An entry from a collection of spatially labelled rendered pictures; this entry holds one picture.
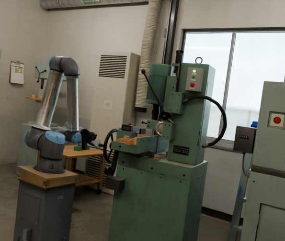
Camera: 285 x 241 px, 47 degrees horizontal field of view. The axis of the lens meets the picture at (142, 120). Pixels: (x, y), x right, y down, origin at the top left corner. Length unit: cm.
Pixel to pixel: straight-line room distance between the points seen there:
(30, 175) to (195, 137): 117
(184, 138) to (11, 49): 351
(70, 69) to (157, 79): 65
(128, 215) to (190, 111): 89
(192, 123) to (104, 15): 289
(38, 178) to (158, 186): 82
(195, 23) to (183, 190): 234
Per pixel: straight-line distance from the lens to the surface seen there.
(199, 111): 232
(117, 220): 255
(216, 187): 384
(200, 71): 228
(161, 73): 247
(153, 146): 248
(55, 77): 256
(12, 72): 524
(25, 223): 257
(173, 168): 228
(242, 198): 292
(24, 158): 477
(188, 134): 235
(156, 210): 239
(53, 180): 232
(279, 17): 379
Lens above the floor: 119
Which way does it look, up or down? 3 degrees down
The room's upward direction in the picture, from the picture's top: 7 degrees clockwise
